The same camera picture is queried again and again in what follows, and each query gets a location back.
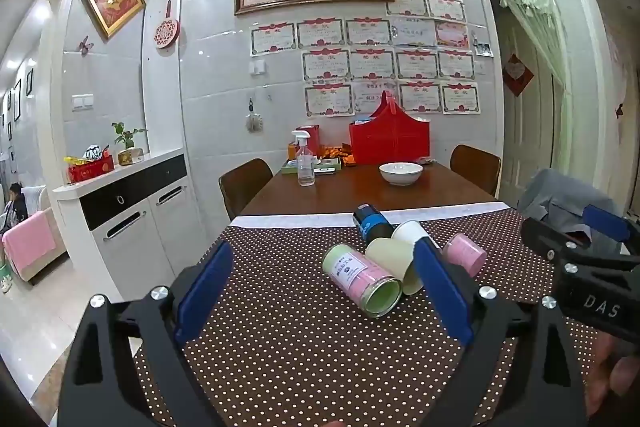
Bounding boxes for brown polka dot tablecloth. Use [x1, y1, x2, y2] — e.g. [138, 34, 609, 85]
[132, 201, 640, 427]

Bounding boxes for pink and green tin can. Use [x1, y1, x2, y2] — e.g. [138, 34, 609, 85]
[321, 243, 403, 319]

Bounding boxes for small pink cup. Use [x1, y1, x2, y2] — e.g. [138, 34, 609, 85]
[442, 233, 488, 278]

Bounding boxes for wooden dining table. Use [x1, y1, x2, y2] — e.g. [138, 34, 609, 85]
[239, 161, 497, 219]

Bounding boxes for white paper cup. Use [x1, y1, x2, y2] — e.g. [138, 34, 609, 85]
[391, 220, 442, 254]

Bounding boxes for clear spray bottle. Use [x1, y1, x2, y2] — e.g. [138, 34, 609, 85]
[292, 130, 317, 187]

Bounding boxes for small potted plant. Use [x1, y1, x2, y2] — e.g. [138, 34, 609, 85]
[110, 122, 149, 166]

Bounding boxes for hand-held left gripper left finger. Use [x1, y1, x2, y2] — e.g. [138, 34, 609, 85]
[57, 239, 236, 427]

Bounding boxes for beige sofa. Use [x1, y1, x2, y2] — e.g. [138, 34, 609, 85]
[10, 207, 68, 286]

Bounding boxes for round red wall ornament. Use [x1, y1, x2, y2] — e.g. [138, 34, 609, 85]
[153, 0, 181, 50]

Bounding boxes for red diamond door decoration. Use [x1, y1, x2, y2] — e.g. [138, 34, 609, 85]
[502, 53, 535, 98]

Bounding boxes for cream paper cup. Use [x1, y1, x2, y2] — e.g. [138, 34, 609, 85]
[364, 237, 427, 297]

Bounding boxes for grey cloth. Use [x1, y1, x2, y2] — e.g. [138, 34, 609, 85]
[517, 168, 627, 235]

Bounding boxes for red tissue box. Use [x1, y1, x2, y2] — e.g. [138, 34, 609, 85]
[67, 156, 115, 184]

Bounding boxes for orange snack packets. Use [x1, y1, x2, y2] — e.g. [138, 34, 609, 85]
[320, 145, 357, 166]

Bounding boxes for brown wooden chair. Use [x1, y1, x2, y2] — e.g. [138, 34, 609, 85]
[218, 158, 274, 222]
[449, 144, 502, 198]

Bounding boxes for pink towel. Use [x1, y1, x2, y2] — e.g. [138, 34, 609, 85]
[1, 209, 57, 271]

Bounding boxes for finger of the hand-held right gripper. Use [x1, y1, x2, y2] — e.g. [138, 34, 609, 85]
[520, 217, 640, 269]
[581, 205, 640, 255]

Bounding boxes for green tray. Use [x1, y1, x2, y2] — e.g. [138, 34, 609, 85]
[280, 156, 344, 176]

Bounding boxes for green lace door curtain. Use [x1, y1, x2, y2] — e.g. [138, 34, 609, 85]
[477, 0, 576, 118]

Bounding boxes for wall of award certificates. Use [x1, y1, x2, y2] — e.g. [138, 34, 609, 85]
[249, 0, 485, 118]

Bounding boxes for red gift basket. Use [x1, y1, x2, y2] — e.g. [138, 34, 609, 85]
[348, 90, 431, 166]

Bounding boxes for white ceramic bowl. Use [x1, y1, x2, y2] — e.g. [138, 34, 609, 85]
[379, 162, 424, 186]

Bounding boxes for white door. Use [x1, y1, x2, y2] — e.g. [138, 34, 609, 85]
[492, 0, 563, 208]

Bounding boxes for person's right hand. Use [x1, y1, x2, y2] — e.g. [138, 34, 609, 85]
[584, 333, 640, 417]

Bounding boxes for blue and black can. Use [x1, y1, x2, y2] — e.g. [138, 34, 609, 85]
[352, 203, 395, 244]

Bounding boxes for wall hook with hanging pouch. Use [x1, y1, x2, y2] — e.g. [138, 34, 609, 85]
[244, 97, 264, 134]

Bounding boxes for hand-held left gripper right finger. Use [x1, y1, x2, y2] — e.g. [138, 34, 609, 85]
[413, 237, 590, 427]

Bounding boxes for white sideboard cabinet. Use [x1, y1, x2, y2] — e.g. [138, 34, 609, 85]
[52, 147, 202, 304]

